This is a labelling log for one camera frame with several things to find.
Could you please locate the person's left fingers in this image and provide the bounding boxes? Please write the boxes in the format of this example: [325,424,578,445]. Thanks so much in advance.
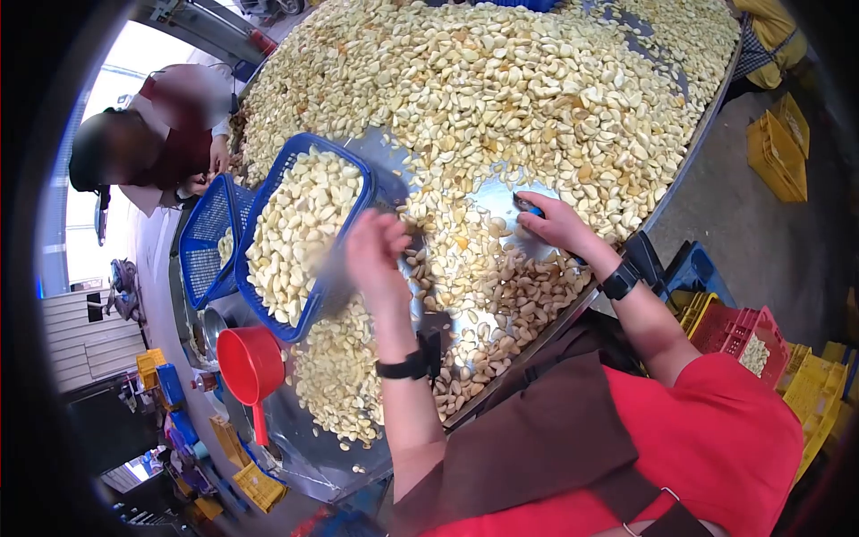
[345,209,413,259]

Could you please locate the small blue plastic basket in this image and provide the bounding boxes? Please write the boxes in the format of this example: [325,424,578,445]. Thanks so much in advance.
[179,173,259,311]

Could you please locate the garlic cloves in red crate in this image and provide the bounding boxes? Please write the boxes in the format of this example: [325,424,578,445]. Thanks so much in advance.
[738,333,771,377]

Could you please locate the red plastic crate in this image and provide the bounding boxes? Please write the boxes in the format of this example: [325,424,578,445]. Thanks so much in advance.
[690,305,793,390]

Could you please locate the blue plastic crate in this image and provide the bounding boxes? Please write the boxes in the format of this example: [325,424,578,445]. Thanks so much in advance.
[661,242,737,310]

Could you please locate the person's left hand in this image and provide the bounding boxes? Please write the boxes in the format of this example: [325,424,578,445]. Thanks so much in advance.
[344,208,418,337]

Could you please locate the person's body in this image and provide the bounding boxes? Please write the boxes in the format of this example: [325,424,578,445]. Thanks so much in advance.
[389,315,806,537]

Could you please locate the black wrist band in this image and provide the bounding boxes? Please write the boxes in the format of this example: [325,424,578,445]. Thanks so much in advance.
[599,230,667,302]
[374,312,456,382]

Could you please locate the blue handled knife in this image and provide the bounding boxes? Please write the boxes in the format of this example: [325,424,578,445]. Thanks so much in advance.
[513,193,588,267]

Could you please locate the yellow plastic crate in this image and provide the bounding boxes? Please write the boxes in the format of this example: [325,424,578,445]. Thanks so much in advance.
[670,290,723,340]
[770,93,811,159]
[746,111,808,204]
[208,415,251,470]
[231,462,289,515]

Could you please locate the heap of garlic filling basket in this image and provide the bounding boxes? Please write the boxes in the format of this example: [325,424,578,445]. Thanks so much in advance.
[246,149,364,328]

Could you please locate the person's right hand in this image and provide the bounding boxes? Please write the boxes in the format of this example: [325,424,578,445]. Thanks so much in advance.
[513,191,622,273]

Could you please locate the red plastic scoop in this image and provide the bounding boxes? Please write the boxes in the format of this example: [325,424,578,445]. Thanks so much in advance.
[216,327,287,447]

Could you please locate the large blue plastic basket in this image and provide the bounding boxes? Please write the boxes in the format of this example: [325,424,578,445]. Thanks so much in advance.
[235,132,378,343]

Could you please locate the pile of brown unpeeled garlic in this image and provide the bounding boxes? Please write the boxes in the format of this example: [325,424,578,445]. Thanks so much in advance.
[403,228,595,424]

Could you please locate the pile of peeled garlic cloves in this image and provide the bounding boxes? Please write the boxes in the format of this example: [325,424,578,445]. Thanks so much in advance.
[228,0,742,451]

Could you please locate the metal bowl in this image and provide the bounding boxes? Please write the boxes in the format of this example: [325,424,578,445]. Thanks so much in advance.
[201,305,233,358]

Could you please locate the person's right fingers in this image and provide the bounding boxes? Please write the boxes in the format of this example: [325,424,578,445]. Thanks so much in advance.
[513,191,571,217]

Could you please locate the stack of yellow crates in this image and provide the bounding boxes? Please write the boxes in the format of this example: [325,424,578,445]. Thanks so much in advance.
[778,341,855,484]

